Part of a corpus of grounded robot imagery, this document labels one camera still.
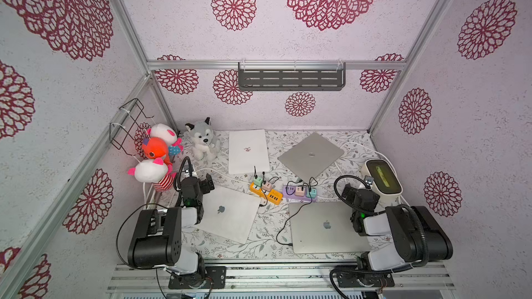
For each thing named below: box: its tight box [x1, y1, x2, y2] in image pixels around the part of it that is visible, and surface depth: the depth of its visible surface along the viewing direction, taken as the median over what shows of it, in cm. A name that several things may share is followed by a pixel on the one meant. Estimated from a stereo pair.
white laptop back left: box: [228, 129, 270, 175], surface depth 115 cm
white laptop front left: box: [193, 186, 262, 244], surface depth 90 cm
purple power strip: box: [281, 184, 318, 203], surface depth 94 cm
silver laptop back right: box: [277, 132, 345, 183], surface depth 112 cm
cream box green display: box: [360, 158, 404, 208], surface depth 94 cm
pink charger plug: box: [261, 182, 273, 192], surface depth 92 cm
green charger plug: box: [253, 177, 264, 188], surface depth 94 cm
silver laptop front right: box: [288, 201, 371, 255], surface depth 87 cm
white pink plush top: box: [146, 123, 179, 147], surface depth 97 cm
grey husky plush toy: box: [184, 116, 221, 162], surface depth 99 cm
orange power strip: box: [249, 182, 284, 206], surface depth 94 cm
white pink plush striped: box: [127, 157, 177, 193], surface depth 82 cm
